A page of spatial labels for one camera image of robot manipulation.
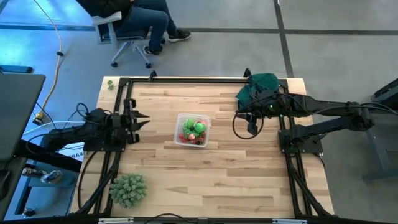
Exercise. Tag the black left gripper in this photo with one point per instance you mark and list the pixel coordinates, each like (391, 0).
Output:
(121, 126)

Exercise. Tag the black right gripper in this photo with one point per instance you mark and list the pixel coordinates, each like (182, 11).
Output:
(267, 104)

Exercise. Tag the clear plastic tupperware container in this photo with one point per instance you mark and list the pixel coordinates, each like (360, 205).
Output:
(178, 119)

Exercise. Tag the pale-striped green toy fruit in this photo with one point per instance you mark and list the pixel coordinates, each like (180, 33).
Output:
(188, 124)

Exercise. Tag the smooth green toy fruit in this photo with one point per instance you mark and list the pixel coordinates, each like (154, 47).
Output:
(200, 127)

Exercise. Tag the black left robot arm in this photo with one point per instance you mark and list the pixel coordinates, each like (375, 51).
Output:
(68, 135)

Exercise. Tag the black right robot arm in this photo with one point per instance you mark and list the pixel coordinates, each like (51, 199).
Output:
(326, 105)

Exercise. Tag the dark green cloth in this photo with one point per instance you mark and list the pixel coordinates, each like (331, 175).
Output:
(264, 81)

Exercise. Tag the small green toy leaf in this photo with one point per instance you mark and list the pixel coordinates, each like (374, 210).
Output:
(110, 84)

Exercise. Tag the green spiky artificial plant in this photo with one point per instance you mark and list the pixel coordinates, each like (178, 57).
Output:
(128, 190)

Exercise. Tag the white printed paper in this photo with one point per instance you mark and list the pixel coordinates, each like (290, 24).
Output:
(73, 154)

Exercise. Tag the black desk leg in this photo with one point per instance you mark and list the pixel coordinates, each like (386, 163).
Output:
(53, 157)

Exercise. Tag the person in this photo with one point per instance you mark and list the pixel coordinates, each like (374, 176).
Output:
(146, 18)

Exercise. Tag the clear water bottle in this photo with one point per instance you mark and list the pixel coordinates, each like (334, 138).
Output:
(51, 176)

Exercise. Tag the grey office chair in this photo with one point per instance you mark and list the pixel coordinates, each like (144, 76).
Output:
(105, 18)

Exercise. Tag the metallic bottle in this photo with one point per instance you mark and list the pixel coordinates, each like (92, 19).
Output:
(31, 172)

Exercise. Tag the dark grey desk top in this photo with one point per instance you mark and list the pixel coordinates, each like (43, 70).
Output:
(18, 109)

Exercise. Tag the blue-grey metal cart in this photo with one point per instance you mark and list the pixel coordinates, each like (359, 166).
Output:
(381, 161)

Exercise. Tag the dark blue flat bar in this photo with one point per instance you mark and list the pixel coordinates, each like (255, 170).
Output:
(14, 68)

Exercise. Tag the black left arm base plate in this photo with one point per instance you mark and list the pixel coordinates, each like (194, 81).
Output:
(96, 147)

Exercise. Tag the black aluminium table frame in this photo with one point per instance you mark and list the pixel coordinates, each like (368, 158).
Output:
(186, 80)

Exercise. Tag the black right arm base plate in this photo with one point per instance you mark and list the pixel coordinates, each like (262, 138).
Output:
(314, 147)

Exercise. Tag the white metal bracket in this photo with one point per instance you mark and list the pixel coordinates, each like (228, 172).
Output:
(115, 220)
(289, 221)

